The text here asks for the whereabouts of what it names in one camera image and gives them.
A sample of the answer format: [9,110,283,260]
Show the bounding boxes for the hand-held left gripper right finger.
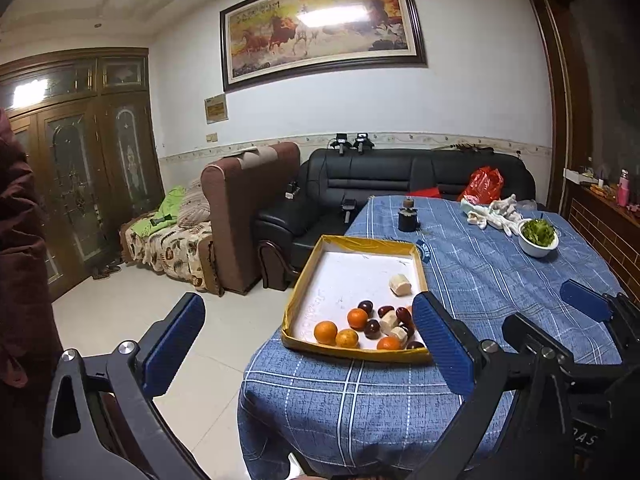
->
[411,290,578,480]

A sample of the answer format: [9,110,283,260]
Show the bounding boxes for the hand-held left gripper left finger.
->
[42,291,207,480]

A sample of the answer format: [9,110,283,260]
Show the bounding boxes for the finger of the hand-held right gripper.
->
[560,280,640,361]
[502,312,631,393]

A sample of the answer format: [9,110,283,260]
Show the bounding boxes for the yellow-rimmed white tray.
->
[281,234,435,365]

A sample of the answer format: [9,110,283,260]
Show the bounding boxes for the blue checked tablecloth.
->
[237,194,631,480]

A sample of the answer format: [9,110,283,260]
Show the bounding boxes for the white bowl of greens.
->
[517,217,560,259]

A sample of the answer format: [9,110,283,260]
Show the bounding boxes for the brown side cabinet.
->
[562,167,640,306]

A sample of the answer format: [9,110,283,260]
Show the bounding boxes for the floral blanket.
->
[120,187,216,291]

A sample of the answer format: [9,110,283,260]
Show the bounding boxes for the white cloth gloves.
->
[467,194,523,237]

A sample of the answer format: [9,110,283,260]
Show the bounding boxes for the black jar with figurine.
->
[397,198,418,233]

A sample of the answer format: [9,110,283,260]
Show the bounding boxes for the green cloth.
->
[150,186,187,233]

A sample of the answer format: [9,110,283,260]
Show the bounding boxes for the red plastic bag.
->
[457,166,505,204]

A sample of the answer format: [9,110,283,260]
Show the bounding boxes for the brown armchair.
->
[200,141,301,297]

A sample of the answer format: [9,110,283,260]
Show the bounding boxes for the dark red cloth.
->
[0,107,63,480]

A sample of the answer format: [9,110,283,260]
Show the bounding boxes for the black leather sofa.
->
[255,147,538,291]

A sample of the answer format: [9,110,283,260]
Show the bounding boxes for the wooden wardrobe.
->
[0,47,166,303]

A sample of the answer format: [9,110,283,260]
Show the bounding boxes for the framed horse painting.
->
[219,0,429,93]

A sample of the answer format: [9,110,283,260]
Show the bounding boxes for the dark wooden door frame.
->
[517,0,596,216]

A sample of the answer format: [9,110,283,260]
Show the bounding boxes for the yellow wall plaque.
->
[204,94,230,125]

